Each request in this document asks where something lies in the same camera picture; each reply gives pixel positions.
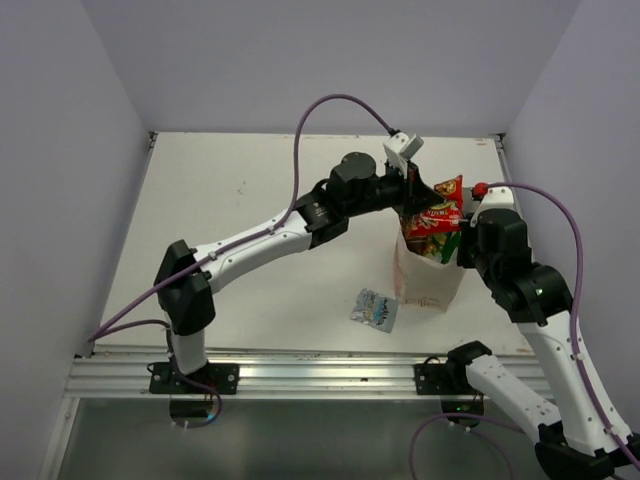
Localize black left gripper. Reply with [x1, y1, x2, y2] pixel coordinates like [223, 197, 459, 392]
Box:
[345, 157, 443, 220]

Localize small red snack packet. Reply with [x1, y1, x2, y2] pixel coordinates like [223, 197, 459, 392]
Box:
[401, 175, 464, 240]

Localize green snack bag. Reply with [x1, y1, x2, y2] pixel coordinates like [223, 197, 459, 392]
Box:
[406, 232, 461, 264]

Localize beige paper bag orange handles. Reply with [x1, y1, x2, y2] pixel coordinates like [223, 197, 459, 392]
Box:
[394, 220, 464, 311]

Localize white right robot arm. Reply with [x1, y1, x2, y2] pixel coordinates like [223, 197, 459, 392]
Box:
[445, 208, 639, 479]

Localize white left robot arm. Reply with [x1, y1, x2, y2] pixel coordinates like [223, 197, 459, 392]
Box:
[154, 152, 444, 393]

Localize small silver snack packet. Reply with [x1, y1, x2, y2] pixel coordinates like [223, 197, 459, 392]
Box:
[350, 289, 399, 333]

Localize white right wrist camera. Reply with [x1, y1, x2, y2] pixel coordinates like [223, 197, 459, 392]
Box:
[471, 183, 516, 214]

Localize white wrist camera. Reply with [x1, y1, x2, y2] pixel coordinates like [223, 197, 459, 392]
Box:
[471, 183, 516, 214]
[383, 131, 424, 169]

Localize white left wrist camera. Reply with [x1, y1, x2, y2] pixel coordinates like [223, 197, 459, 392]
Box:
[383, 131, 424, 169]

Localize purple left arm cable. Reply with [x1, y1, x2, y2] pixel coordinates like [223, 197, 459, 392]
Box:
[87, 94, 401, 344]

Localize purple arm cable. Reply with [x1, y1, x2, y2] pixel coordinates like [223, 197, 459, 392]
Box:
[487, 182, 640, 479]
[87, 94, 401, 344]

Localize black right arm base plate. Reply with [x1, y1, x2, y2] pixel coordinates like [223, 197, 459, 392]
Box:
[413, 357, 478, 396]

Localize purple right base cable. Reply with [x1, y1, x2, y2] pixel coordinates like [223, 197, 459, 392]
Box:
[409, 412, 524, 480]

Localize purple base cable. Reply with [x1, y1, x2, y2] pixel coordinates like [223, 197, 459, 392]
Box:
[164, 319, 224, 429]
[409, 412, 524, 480]

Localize aluminium mounting rail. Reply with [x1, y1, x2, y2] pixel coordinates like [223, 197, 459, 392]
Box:
[64, 351, 549, 401]

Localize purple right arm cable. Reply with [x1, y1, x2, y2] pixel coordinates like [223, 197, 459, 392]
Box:
[487, 182, 640, 479]

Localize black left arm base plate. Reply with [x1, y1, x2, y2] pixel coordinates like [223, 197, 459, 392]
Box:
[147, 362, 240, 395]

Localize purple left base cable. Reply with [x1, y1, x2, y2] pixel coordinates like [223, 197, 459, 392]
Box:
[164, 319, 224, 429]

